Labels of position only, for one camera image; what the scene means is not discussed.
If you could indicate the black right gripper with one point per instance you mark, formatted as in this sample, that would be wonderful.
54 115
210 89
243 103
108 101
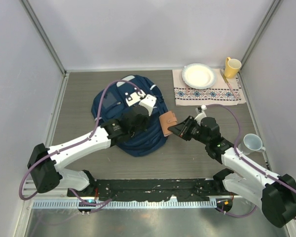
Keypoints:
182 129

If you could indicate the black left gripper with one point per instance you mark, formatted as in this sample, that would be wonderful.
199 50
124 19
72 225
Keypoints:
144 127

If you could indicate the brown leather wallet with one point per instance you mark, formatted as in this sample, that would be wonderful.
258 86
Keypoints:
167 120

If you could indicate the navy blue student backpack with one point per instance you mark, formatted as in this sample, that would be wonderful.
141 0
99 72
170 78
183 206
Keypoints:
118 99

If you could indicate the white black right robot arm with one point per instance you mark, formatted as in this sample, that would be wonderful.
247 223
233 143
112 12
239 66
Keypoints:
275 195

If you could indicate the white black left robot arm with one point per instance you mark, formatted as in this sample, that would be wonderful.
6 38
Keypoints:
47 166

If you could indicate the patterned white placemat cloth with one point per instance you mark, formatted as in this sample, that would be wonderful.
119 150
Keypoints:
219 93

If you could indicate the white paper plate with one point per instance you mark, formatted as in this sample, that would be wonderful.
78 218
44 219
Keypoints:
199 76

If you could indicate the pale blue mug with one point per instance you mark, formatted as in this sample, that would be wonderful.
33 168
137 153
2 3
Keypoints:
251 143

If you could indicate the yellow mug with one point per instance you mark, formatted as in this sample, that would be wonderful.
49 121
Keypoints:
232 67

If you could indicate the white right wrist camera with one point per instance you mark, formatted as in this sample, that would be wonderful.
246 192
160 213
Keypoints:
200 110

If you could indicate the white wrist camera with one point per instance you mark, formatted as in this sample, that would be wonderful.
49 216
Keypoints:
200 110
147 101

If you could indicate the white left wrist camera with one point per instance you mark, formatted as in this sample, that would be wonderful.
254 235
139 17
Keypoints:
147 101

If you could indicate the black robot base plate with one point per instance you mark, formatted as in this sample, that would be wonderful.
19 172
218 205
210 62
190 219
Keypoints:
155 190

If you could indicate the pink handled knife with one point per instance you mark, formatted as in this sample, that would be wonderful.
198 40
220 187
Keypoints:
228 84

